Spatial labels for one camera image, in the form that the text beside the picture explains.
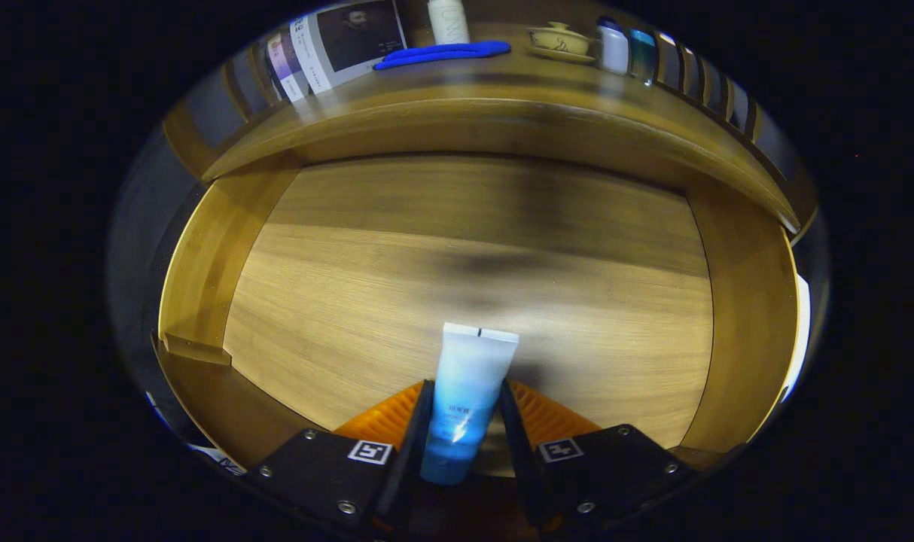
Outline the white portrait book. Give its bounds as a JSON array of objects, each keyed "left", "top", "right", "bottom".
[{"left": 290, "top": 0, "right": 408, "bottom": 95}]

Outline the white bottle blue cap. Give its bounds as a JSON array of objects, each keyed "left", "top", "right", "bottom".
[{"left": 596, "top": 17, "right": 629, "bottom": 75}]

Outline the yellow lidded teacup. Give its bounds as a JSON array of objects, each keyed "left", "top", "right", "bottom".
[{"left": 526, "top": 21, "right": 598, "bottom": 64}]

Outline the brown wooden countertop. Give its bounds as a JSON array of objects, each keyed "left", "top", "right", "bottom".
[{"left": 201, "top": 23, "right": 800, "bottom": 234}]

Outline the blue white squeeze tube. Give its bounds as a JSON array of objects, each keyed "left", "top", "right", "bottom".
[{"left": 419, "top": 322, "right": 519, "bottom": 486}]

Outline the purple book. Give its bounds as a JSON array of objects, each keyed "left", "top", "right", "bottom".
[{"left": 265, "top": 32, "right": 309, "bottom": 104}]

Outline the teal bottle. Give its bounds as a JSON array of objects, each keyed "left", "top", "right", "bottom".
[{"left": 627, "top": 29, "right": 657, "bottom": 85}]

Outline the brown wooden cabinet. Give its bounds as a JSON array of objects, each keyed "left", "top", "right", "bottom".
[{"left": 163, "top": 0, "right": 819, "bottom": 234}]

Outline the brown wooden drawer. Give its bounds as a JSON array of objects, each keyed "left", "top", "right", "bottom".
[{"left": 157, "top": 151, "right": 800, "bottom": 483}]

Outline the blue folded cloth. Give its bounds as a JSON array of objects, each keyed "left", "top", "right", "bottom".
[{"left": 373, "top": 40, "right": 512, "bottom": 72}]

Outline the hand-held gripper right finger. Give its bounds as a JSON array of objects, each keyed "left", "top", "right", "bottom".
[{"left": 497, "top": 379, "right": 691, "bottom": 531}]

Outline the white pump bottle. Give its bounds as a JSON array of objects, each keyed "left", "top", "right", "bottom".
[{"left": 427, "top": 0, "right": 471, "bottom": 46}]

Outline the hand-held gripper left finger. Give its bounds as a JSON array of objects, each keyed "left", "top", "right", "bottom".
[{"left": 246, "top": 379, "right": 437, "bottom": 535}]

